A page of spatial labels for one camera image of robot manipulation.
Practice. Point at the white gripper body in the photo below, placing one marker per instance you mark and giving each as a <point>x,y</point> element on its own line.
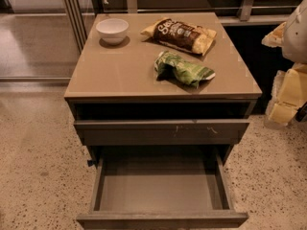
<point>295,38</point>

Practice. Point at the green jalapeno chip bag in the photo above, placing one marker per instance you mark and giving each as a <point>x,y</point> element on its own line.
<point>170,65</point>

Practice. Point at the closed upper drawer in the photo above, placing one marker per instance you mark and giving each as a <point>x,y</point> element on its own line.
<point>164,132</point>

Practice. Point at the white ceramic bowl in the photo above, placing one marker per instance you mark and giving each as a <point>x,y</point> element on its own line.
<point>113,30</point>

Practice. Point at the open lower drawer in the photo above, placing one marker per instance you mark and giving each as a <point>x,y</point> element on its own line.
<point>161,193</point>

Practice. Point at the metal railing frame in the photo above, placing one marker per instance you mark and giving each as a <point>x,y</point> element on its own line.
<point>238,11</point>

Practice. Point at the tan drawer cabinet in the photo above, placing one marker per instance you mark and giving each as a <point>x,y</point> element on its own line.
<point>119,83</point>

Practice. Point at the brown chip bag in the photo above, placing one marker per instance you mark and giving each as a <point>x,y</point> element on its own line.
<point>179,35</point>

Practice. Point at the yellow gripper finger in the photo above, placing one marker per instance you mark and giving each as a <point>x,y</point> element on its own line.
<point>275,37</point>
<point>281,113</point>

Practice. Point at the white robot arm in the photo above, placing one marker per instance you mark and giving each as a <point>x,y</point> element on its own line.
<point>294,46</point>

